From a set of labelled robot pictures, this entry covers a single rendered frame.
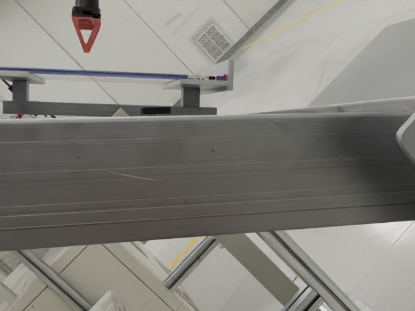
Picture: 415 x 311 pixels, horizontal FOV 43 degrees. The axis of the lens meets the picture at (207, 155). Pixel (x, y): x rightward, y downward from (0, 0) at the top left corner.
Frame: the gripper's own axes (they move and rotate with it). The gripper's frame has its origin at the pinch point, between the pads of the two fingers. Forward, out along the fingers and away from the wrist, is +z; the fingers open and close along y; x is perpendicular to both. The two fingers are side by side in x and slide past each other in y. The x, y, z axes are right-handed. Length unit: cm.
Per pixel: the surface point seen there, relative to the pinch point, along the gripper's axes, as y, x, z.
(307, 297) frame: 43, 45, 50
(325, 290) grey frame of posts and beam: 42, 49, 49
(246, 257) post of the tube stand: 16, 39, 49
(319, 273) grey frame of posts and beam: 42, 47, 45
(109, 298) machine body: 49, 6, 46
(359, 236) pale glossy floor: -16, 87, 53
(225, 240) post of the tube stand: 16, 34, 45
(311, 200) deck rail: 112, 15, 16
